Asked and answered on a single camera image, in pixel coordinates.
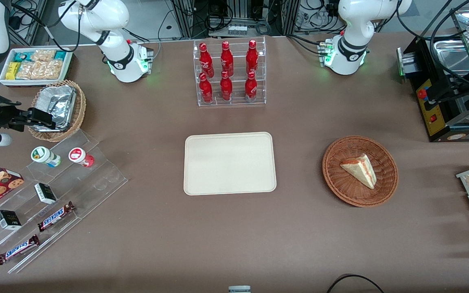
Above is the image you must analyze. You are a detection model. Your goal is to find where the black sealing machine yellow panel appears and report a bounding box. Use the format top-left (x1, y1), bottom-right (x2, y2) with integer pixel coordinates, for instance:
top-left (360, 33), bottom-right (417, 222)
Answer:
top-left (397, 7), bottom-right (469, 143)

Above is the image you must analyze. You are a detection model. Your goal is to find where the brown round wicker basket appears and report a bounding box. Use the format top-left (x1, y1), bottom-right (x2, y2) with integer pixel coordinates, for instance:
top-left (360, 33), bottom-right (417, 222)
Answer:
top-left (322, 136), bottom-right (399, 208)

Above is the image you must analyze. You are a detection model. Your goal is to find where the red gum bottle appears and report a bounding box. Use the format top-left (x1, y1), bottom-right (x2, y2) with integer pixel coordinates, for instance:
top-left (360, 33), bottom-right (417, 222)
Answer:
top-left (68, 147), bottom-right (95, 168)

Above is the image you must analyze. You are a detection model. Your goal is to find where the white plastic bin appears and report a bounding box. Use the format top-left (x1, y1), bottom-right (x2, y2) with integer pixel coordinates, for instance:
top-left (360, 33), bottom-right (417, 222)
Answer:
top-left (0, 48), bottom-right (74, 87)

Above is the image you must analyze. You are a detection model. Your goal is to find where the light oval wicker basket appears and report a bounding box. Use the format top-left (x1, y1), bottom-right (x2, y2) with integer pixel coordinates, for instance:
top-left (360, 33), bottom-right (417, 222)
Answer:
top-left (28, 80), bottom-right (87, 143)

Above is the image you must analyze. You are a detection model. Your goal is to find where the red cola bottle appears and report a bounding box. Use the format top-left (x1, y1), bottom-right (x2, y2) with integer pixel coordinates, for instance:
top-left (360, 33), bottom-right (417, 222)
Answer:
top-left (199, 42), bottom-right (215, 78)
top-left (199, 73), bottom-right (213, 103)
top-left (246, 39), bottom-right (259, 74)
top-left (220, 71), bottom-right (233, 101)
top-left (245, 71), bottom-right (258, 102)
top-left (220, 41), bottom-right (234, 77)

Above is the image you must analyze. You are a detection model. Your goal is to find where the silver foil tray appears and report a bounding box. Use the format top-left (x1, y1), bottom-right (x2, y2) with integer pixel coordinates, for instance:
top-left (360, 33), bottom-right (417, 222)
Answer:
top-left (34, 85), bottom-right (76, 132)

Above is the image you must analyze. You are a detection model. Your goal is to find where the black cable loop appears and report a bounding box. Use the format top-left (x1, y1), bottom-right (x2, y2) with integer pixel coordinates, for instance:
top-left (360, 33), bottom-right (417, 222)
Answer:
top-left (326, 274), bottom-right (386, 293)

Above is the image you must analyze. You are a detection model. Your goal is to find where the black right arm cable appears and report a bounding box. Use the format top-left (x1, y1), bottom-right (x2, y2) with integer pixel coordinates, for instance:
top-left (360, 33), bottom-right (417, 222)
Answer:
top-left (13, 0), bottom-right (82, 52)

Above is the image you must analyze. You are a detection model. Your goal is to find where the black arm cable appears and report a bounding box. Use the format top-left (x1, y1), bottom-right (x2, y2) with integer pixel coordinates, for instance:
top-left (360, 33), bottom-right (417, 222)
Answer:
top-left (397, 0), bottom-right (469, 88)
top-left (13, 0), bottom-right (82, 52)

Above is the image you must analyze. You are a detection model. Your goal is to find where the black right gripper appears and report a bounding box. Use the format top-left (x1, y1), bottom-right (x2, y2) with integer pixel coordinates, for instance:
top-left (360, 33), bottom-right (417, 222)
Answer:
top-left (0, 101), bottom-right (54, 131)

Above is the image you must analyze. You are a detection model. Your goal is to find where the clear acrylic stepped display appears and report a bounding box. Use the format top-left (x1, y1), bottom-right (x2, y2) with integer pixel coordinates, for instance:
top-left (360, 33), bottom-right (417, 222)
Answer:
top-left (0, 129), bottom-right (129, 274)

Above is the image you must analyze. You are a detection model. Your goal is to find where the wrapped triangle sandwich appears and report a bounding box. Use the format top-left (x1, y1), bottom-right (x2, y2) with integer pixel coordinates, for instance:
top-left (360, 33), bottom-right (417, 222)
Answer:
top-left (340, 153), bottom-right (377, 190)

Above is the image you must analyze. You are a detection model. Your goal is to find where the clear acrylic bottle rack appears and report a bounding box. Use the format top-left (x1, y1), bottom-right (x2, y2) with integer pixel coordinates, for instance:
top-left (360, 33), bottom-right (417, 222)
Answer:
top-left (193, 36), bottom-right (267, 107)

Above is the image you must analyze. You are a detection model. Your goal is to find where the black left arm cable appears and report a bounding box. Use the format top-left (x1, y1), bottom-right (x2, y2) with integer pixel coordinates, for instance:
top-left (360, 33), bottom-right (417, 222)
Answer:
top-left (397, 0), bottom-right (469, 88)

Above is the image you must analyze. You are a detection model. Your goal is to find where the clear bag of crackers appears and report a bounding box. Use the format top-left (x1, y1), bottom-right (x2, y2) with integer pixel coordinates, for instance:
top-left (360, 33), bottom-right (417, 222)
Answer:
top-left (31, 50), bottom-right (56, 62)
top-left (16, 60), bottom-right (63, 80)

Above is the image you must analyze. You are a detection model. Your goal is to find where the Snickers chocolate bar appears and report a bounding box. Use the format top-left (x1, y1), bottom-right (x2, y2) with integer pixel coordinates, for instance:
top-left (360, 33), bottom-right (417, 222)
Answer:
top-left (0, 234), bottom-right (40, 265)
top-left (37, 201), bottom-right (76, 232)

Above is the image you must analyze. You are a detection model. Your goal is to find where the beige plastic tray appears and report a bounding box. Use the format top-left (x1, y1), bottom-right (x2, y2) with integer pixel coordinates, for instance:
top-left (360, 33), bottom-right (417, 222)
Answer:
top-left (183, 132), bottom-right (277, 196)

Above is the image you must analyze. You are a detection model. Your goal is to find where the green gum bottle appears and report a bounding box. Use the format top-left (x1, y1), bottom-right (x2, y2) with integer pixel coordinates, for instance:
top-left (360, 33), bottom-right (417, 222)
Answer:
top-left (31, 146), bottom-right (61, 168)

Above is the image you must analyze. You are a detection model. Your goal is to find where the small black box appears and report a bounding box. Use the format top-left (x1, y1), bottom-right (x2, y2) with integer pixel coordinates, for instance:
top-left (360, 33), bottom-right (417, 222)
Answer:
top-left (34, 183), bottom-right (57, 205)
top-left (0, 210), bottom-right (22, 231)

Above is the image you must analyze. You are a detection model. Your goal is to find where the aluminium frame structure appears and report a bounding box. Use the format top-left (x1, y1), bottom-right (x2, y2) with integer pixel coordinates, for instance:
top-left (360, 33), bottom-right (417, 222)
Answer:
top-left (169, 0), bottom-right (300, 39)

